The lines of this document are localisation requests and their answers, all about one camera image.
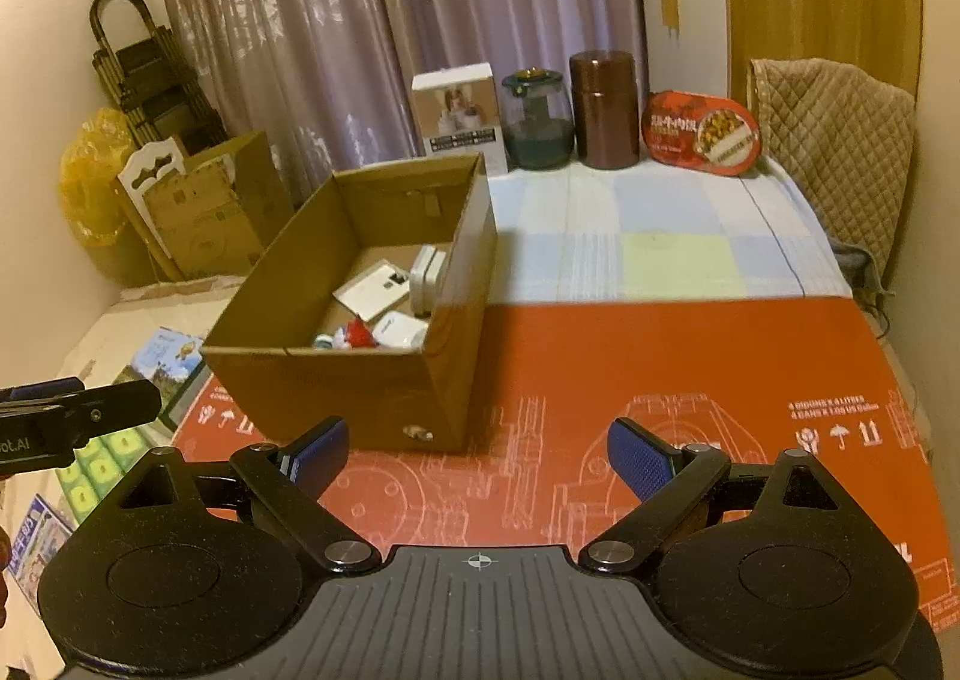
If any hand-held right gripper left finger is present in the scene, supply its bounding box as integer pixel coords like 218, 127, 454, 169
84, 417, 382, 572

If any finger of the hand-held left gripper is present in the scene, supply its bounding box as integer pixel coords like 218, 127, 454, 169
0, 378, 85, 404
0, 380, 162, 437

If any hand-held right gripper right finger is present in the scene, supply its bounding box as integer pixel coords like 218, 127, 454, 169
579, 417, 884, 572

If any cardboard box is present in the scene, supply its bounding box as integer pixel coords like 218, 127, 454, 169
199, 151, 500, 452

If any blue cat figurine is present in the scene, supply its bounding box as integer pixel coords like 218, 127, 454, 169
334, 320, 376, 352

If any white remote with round pad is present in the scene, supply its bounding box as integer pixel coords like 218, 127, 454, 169
373, 309, 432, 351

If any white card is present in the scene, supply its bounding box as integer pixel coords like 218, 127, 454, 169
332, 262, 413, 321

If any white square container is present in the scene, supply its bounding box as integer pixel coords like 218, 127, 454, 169
409, 245, 447, 317

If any green white tissue pack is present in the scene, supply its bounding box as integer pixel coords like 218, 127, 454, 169
52, 425, 158, 538

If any cream cloth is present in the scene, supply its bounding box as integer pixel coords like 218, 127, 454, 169
64, 275, 248, 426

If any red printed mat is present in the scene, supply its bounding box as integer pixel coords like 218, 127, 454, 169
169, 296, 938, 632

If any blue white printed packet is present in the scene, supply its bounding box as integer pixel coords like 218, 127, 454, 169
11, 496, 76, 610

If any brown printed carton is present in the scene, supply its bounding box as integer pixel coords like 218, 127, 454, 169
142, 131, 295, 284

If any yellow plastic bag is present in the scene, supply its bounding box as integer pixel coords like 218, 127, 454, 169
58, 109, 143, 248

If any pastel checked tablecloth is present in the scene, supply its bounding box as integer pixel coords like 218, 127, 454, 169
480, 155, 856, 310

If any white ornate cardboard cutout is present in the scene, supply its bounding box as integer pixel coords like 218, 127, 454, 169
116, 136, 188, 284

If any red oval food package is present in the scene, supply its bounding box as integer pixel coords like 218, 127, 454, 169
640, 89, 764, 179

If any glass jar with green lid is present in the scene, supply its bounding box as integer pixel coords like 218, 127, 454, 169
501, 67, 575, 171

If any brown cylindrical canister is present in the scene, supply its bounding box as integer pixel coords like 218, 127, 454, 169
568, 50, 641, 170

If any white product box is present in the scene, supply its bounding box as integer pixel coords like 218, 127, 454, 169
411, 61, 507, 175

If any beige quilted chair cover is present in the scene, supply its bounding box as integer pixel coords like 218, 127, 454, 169
748, 58, 917, 291

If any mauve patterned curtain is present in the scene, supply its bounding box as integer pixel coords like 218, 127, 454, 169
146, 0, 650, 201

